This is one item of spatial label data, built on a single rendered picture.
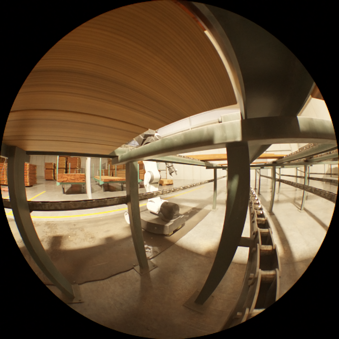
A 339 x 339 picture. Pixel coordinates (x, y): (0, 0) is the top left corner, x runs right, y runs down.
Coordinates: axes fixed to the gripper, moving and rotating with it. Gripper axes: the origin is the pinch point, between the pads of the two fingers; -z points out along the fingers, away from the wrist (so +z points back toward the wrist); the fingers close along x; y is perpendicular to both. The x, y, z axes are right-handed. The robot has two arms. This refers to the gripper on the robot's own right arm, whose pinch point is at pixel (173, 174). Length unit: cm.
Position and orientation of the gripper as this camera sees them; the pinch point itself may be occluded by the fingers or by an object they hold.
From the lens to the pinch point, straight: 130.7
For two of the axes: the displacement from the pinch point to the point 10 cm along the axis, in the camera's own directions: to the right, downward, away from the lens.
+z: -3.6, -9.0, 2.3
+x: -5.2, 4.0, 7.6
